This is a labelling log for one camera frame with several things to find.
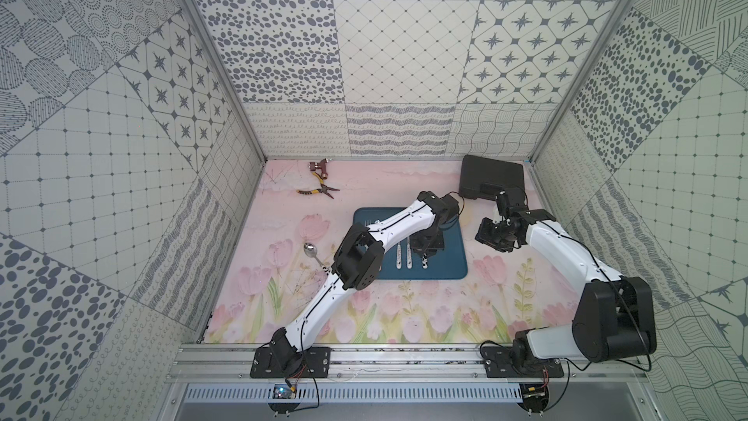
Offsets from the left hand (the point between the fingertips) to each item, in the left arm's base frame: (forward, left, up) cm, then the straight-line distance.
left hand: (433, 252), depth 91 cm
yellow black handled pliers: (+27, +41, -1) cm, 49 cm away
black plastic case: (+32, -22, +1) cm, 39 cm away
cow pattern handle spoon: (0, +40, -1) cm, 40 cm away
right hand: (+1, -14, +6) cm, 16 cm away
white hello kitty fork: (-1, +8, -1) cm, 8 cm away
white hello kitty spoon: (-1, +11, -2) cm, 11 cm away
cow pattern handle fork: (-2, +3, -1) cm, 4 cm away
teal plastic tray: (-3, -5, -2) cm, 6 cm away
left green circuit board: (-37, +40, -4) cm, 55 cm away
